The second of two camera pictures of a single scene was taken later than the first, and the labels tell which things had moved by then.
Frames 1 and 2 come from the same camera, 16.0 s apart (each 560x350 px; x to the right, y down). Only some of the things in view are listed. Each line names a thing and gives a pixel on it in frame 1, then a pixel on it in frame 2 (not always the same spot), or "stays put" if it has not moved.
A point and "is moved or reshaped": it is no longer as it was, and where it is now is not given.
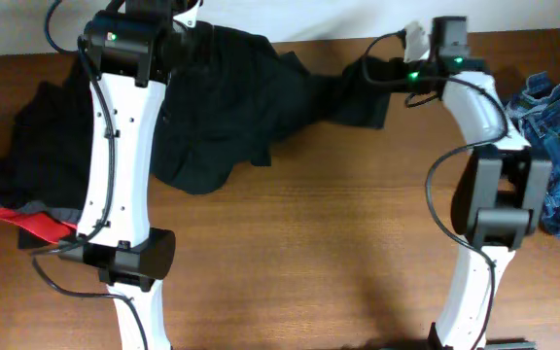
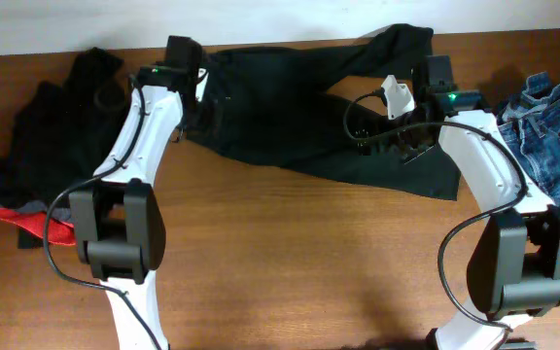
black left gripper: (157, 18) to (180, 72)
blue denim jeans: (555, 122) stays put
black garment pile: (48, 157) stays put
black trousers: (230, 96) is moved or reshaped
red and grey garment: (48, 224) stays put
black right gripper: (394, 68) to (374, 138)
